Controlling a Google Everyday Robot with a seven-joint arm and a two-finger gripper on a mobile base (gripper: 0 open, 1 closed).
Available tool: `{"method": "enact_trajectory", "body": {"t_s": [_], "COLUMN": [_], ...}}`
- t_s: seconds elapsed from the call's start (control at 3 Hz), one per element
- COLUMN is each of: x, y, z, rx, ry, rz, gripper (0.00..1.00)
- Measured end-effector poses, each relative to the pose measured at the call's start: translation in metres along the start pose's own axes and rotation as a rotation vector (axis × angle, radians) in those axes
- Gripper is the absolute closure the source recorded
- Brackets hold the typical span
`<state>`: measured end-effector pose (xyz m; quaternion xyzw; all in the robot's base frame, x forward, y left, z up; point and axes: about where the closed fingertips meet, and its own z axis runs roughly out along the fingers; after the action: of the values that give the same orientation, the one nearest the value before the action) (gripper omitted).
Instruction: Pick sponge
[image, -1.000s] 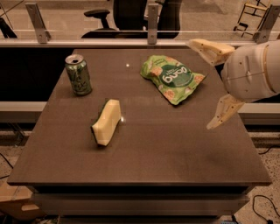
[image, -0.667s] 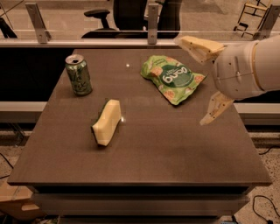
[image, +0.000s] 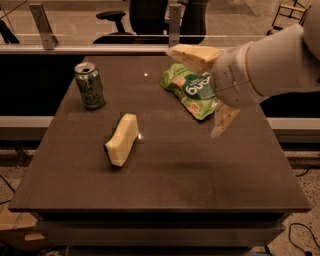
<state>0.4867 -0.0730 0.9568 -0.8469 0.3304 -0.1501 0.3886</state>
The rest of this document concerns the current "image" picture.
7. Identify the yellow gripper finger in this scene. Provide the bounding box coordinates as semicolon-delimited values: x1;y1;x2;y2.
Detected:
210;103;240;138
166;44;221;73

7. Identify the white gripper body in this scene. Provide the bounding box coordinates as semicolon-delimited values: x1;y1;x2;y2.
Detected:
211;43;265;109

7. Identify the yellow green sponge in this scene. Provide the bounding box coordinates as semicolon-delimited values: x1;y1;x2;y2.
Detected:
104;114;138;167

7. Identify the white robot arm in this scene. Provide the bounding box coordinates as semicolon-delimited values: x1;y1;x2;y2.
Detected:
167;0;320;138

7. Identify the green snack bag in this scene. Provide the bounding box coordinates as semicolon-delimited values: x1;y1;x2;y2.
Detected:
160;63;219;120

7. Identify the black office chair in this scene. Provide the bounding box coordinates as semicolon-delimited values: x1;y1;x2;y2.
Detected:
93;0;209;44

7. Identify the wooden stool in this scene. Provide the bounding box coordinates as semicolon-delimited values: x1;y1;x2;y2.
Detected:
266;0;312;36

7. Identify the green soda can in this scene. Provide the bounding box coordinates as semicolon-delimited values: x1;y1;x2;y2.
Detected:
74;62;105;110

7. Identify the cardboard box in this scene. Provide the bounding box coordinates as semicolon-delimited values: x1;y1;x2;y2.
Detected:
0;206;51;251

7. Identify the middle metal bracket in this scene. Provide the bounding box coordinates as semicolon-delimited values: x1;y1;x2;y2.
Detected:
169;3;181;47

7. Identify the metal bracket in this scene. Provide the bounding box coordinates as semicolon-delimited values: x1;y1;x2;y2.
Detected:
29;3;58;50
169;3;181;47

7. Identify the left metal bracket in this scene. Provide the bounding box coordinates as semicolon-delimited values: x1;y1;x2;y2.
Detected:
29;3;58;50

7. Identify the black floor cable right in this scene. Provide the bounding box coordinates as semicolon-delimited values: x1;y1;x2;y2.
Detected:
287;222;320;256

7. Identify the black floor cable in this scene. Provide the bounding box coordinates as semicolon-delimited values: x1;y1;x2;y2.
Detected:
0;174;16;206
287;222;320;256

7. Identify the black floor cable left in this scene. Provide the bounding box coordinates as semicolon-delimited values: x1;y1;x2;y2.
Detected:
0;174;16;206

